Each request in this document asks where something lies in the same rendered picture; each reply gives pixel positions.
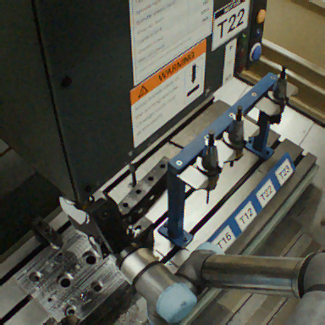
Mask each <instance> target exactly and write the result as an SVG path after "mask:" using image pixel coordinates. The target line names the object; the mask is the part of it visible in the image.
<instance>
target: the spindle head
mask: <svg viewBox="0 0 325 325"><path fill-rule="evenodd" d="M253 2H254V0H250V1H249V4H250V6H249V10H248V13H249V14H248V19H247V26H246V27H245V28H244V29H242V30H241V31H240V32H238V33H237V34H235V35H234V36H232V37H231V38H229V39H228V40H227V41H225V42H224V43H223V44H222V45H219V47H217V48H216V49H213V51H212V34H209V36H207V37H204V38H203V39H202V40H201V41H203V40H205V39H207V40H206V50H205V51H206V59H205V70H204V90H203V93H201V94H200V95H199V96H198V97H197V98H196V99H195V100H194V101H192V102H190V103H189V104H188V105H187V106H185V108H184V109H183V110H180V111H179V112H178V113H176V114H175V115H174V116H173V117H172V118H171V119H170V120H169V121H168V122H167V123H165V124H163V125H162V126H161V127H160V128H158V129H157V130H156V131H155V132H154V133H153V134H152V135H150V136H149V137H148V138H146V139H144V140H143V141H142V142H141V143H140V144H139V145H138V146H137V147H136V148H135V145H134V136H133V125H132V115H131V106H130V96H129V94H130V92H131V91H132V90H133V89H135V88H136V87H137V86H138V85H139V84H141V83H142V82H144V81H145V80H147V79H148V78H150V77H151V76H152V75H154V74H155V73H156V72H158V71H159V70H160V69H162V68H163V67H165V66H168V64H169V63H171V62H172V61H174V60H176V59H177V58H178V57H179V56H180V55H183V54H184V53H186V52H187V51H188V50H190V49H191V48H192V47H194V46H196V45H197V44H199V43H200V42H201V41H198V42H197V43H196V44H195V45H193V46H192V47H190V48H188V49H187V50H185V51H184V52H182V53H181V54H179V55H178V56H177V57H176V58H174V59H173V60H170V61H169V62H168V63H167V64H165V65H164V66H162V67H161V68H159V69H158V70H157V71H156V72H155V73H153V74H150V75H149V76H147V77H146V78H145V79H144V80H143V81H142V82H139V83H138V84H137V85H134V81H133V75H134V71H133V61H132V51H131V31H130V22H129V0H0V139H2V140H3V141H4V142H5V143H6V144H7V145H9V146H10V147H11V149H13V150H14V151H16V152H17V153H18V155H20V156H21V158H24V160H26V161H27V162H28V163H29V164H30V165H31V167H33V168H34V169H35V170H36V171H38V172H39V174H41V175H42V176H43V177H45V178H46V179H47V180H49V182H50V183H51V184H53V185H54V186H55V188H57V189H59V190H61V191H62V193H63V194H65V195H66V196H67V197H68V198H69V199H70V200H71V201H73V202H74V203H76V204H77V206H78V205H79V204H83V203H84V202H85V201H86V200H87V199H88V198H90V197H91V195H93V194H95V193H96V192H97V191H98V190H100V188H101V187H102V186H103V185H105V184H106V183H107V182H109V181H110V179H111V178H113V177H114V176H115V175H116V174H118V173H119V172H120V171H121V170H123V169H124V168H125V167H126V166H127V165H129V164H130V163H131V162H132V161H134V160H135V159H136V158H137V157H138V156H139V155H140V154H141V153H143V152H144V151H145V150H146V149H148V148H149V147H150V146H151V145H152V144H154V142H155V141H156V140H158V139H159V138H160V137H162V136H164V135H165V134H166V133H167V132H169V131H170V130H171V128H173V127H174V126H175V125H176V124H177V123H179V122H180V121H181V120H182V119H184V118H185V116H186V115H188V114H189V113H190V112H193V111H194V110H195V109H196V108H197V107H198V106H199V105H200V104H201V103H203V102H204V101H205V100H206V99H207V98H208V97H209V96H210V95H213V94H214V93H215V92H216V91H217V90H218V89H219V88H222V85H223V66H224V54H225V47H226V46H227V44H229V43H230V42H232V40H233V39H237V42H236V47H235V58H234V73H233V77H235V76H236V74H235V68H236V66H237V65H238V64H239V63H240V62H241V61H238V60H237V55H236V54H237V52H238V51H239V50H240V49H241V48H242V47H246V54H245V56H244V59H243V60H242V61H243V62H245V68H246V66H247V65H246V61H247V57H248V47H249V43H250V41H249V39H250V35H251V23H252V21H251V18H252V15H253V12H252V9H253V5H254V3H253ZM244 32H246V33H247V35H248V40H247V42H246V43H245V45H244V46H241V47H240V46H239V43H238V40H239V37H240V36H241V33H244Z"/></svg>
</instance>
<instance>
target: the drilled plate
mask: <svg viewBox="0 0 325 325"><path fill-rule="evenodd" d="M60 236H61V238H62V240H63V243H64V244H65V243H66V242H67V243H66V244H67V245H64V246H63V245H62V246H61V247H60V248H58V247H56V246H53V245H52V244H50V245H49V246H48V247H47V248H46V249H44V251H42V252H41V253H40V254H38V255H37V257H34V259H33V260H32V261H30V262H29V263H28V264H27V265H25V267H23V269H21V270H20V271H19V272H18V273H16V274H15V275H14V276H13V278H14V279H15V281H16V283H17V284H18V285H19V287H20V288H21V289H23V290H24V292H25V293H26V294H27V295H29V296H30V298H31V299H32V300H33V301H35V302H36V304H37V305H38V306H40V307H41V308H42V310H43V311H44V312H45V313H46V314H47V315H48V316H49V317H50V318H51V319H52V320H54V321H55V322H59V321H60V320H62V318H63V317H66V316H70V315H72V314H75V313H76V315H77V314H78V315H77V317H78V318H79V321H78V323H77V325H86V324H88V323H89V322H90V321H91V320H92V319H94V317H96V316H97V315H98V314H99V313H100V312H101V311H103V309H105V308H106V307H107V306H108V305H109V304H110V303H112V302H113V300H115V299H116V298H117V296H118V295H119V294H120V293H121V292H123V291H124V289H126V288H127V287H128V286H129V285H130V283H129V282H128V281H127V279H125V278H124V277H123V276H122V275H121V273H120V272H119V270H118V268H117V267H115V266H114V265H115V264H114V263H115V262H116V261H114V259H112V257H110V256H108V257H107V258H105V259H104V260H105V261H104V260H103V259H102V258H101V257H99V255H98V254H97V253H96V251H95V249H94V250H93V248H92V247H91V246H90V244H89V242H88V240H87V237H86V236H83V235H80V234H79V233H77V232H76V230H75V229H74V227H73V225H72V226H71V227H69V228H68V229H67V230H66V231H65V232H63V233H62V234H61V235H60ZM83 237H86V238H83ZM87 249H88V250H87ZM64 257H65V258H64ZM56 258H57V259H56ZM99 258H101V259H100V260H99ZM55 262H56V263H55ZM90 262H95V263H94V264H93V265H89V263H90ZM57 263H58V264H57ZM40 264H41V265H40ZM66 266H67V267H66ZM70 270H71V271H70ZM32 271H33V272H32ZM63 272H65V273H63ZM66 272H67V273H66ZM40 273H41V274H43V275H44V276H42V275H41V274H40ZM71 273H72V275H73V276H74V277H73V276H72V277H71V275H70V274H71ZM57 274H58V276H57ZM59 274H60V275H59ZM28 275H30V276H28ZM56 276H57V277H56ZM28 277H29V278H28ZM55 277H56V278H55ZM75 277H76V278H75ZM42 278H43V279H42ZM29 279H31V280H29ZM40 279H41V280H40ZM54 279H55V281H54ZM74 279H75V281H74ZM76 279H78V280H76ZM92 280H93V281H92ZM94 280H96V281H94ZM100 280H101V282H99V281H100ZM36 282H38V283H36ZM73 282H74V283H73ZM65 284H70V286H69V287H68V288H64V286H65ZM73 284H74V285H73ZM71 286H72V289H71ZM34 287H35V288H34ZM102 288H103V289H102ZM59 289H60V290H59ZM61 289H62V291H63V292H62V291H61ZM53 291H54V292H53ZM97 291H98V292H97ZM44 292H45V293H47V294H45V293H44ZM64 292H65V293H64ZM67 292H68V293H67ZM53 295H54V297H53ZM81 296H82V298H81ZM72 297H73V298H75V299H76V300H73V299H71V298H72ZM53 298H54V299H55V298H56V299H55V300H54V299H53ZM90 299H91V300H90ZM47 300H49V303H48V304H47V302H48V301H47ZM88 300H90V301H88ZM76 301H77V302H78V303H77V302H76ZM85 301H87V302H86V303H85ZM71 302H72V303H71ZM64 303H66V307H64V309H63V304H64ZM68 303H69V305H70V306H69V305H68ZM70 303H71V304H70ZM83 303H85V304H83ZM57 304H58V305H57ZM72 304H73V305H72ZM76 305H77V308H76V309H75V307H74V306H76ZM64 306H65V305H64ZM62 309H63V310H64V311H65V312H63V311H62ZM78 309H79V311H78ZM77 311H78V312H77ZM65 314H66V315H65Z"/></svg>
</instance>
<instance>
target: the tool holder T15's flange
mask: <svg viewBox="0 0 325 325"><path fill-rule="evenodd" d="M218 158H219V164H218V166H217V167H216V168H215V169H206V168H203V167H202V165H201V158H200V157H198V159H197V169H198V170H199V171H201V172H203V173H204V174H206V175H208V176H209V177H210V178H209V179H215V178H216V175H215V174H216V173H222V171H223V159H222V158H221V157H220V156H219V155H218Z"/></svg>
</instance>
